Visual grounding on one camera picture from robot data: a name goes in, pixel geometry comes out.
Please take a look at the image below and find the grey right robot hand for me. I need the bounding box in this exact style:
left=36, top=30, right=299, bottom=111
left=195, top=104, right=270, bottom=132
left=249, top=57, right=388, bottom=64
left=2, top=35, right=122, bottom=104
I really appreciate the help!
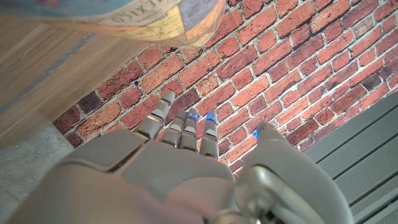
left=4, top=90, right=355, bottom=224

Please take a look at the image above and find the colourful paper map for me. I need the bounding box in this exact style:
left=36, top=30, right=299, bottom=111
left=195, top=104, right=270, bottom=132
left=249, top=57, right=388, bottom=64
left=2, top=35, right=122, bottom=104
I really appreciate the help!
left=0, top=0, right=228, bottom=47

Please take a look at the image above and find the red brick printed backdrop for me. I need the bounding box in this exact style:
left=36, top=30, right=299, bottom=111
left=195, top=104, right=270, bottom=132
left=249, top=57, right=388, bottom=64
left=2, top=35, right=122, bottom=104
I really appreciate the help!
left=52, top=0, right=398, bottom=175

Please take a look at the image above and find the grey perforated panel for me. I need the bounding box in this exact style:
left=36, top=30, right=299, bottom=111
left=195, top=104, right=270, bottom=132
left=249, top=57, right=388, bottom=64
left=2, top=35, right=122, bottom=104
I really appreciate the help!
left=303, top=91, right=398, bottom=224

